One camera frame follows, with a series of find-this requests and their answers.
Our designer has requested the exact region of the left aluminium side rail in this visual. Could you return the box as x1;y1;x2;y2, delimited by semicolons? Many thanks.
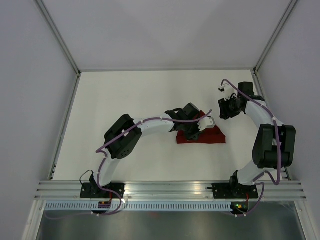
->
46;71;82;181

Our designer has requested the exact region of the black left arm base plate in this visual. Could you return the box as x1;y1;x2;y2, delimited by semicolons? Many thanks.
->
80;182;125;199

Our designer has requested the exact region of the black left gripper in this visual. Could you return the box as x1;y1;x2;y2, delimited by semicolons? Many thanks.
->
182;118;205;142

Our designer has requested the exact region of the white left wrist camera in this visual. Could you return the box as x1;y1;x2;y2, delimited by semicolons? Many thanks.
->
198;116;216;132

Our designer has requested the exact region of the aluminium frame post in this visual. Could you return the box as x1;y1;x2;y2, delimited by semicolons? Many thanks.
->
33;0;81;76
252;0;300;75

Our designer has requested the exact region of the aluminium front rail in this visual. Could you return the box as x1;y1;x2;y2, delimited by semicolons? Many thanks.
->
34;180;307;202

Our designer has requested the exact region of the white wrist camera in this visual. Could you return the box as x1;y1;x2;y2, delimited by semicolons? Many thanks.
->
198;116;216;132
218;83;237;101

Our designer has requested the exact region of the right aluminium side rail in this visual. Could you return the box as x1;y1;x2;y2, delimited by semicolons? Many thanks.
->
252;71;292;181

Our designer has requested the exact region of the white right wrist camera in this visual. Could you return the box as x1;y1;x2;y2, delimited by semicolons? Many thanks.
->
218;83;237;101

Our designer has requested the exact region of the right aluminium frame post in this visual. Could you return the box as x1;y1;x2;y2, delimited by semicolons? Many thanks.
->
252;0;300;75

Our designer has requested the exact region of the dark red cloth napkin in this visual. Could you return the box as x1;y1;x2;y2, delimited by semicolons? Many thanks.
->
176;110;226;144

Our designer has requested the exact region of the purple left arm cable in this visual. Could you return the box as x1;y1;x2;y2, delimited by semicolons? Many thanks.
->
96;108;213;163

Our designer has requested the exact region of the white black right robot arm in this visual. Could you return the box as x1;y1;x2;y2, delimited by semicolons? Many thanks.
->
218;79;296;199

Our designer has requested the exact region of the aluminium side rail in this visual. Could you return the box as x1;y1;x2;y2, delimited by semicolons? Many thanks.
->
46;71;82;181
252;71;292;181

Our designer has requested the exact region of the left aluminium frame post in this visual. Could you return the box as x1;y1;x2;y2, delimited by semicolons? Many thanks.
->
33;0;81;76

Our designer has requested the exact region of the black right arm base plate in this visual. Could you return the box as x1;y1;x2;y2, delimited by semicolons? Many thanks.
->
207;182;259;200

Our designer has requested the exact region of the white slotted cable duct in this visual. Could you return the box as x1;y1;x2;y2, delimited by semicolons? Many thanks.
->
45;200;232;212

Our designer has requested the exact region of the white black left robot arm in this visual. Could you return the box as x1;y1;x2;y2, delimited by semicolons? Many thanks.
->
89;103;212;198

